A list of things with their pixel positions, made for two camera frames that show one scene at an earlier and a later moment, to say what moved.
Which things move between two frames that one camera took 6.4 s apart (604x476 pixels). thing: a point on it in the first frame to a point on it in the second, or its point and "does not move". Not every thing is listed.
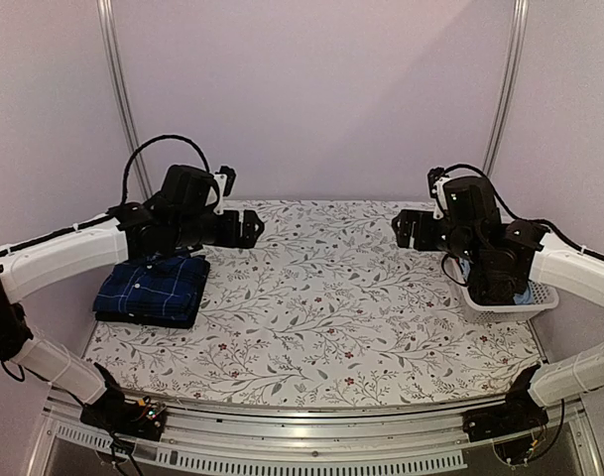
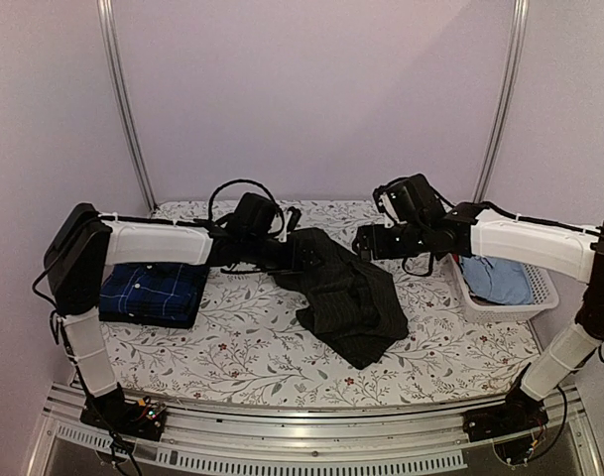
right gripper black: [422, 241] to [363, 240]
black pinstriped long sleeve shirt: [497, 275] to [349, 305]
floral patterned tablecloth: [323, 309] does not move
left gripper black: [230, 236] to [292, 266]
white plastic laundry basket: [545, 297] does not move
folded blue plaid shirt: [162, 286] does not move
